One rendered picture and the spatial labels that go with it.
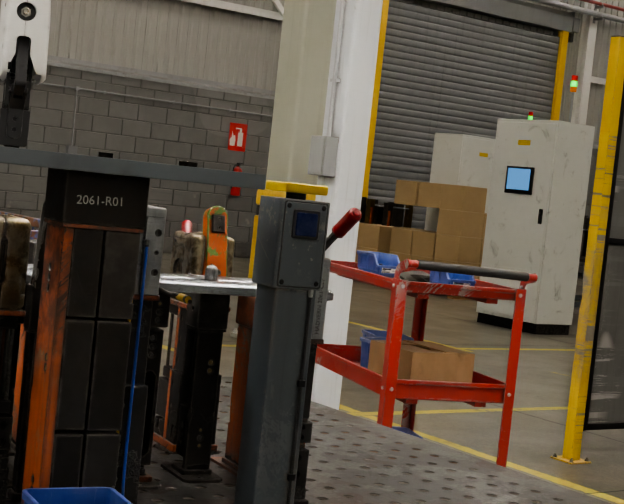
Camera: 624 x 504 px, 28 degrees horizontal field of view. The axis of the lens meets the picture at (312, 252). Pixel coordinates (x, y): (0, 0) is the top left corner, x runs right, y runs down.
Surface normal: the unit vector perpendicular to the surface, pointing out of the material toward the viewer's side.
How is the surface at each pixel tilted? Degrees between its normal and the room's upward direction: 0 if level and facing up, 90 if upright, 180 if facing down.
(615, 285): 90
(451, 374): 90
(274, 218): 90
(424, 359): 90
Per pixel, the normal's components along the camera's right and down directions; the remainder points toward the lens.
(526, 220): -0.80, -0.05
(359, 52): 0.58, 0.11
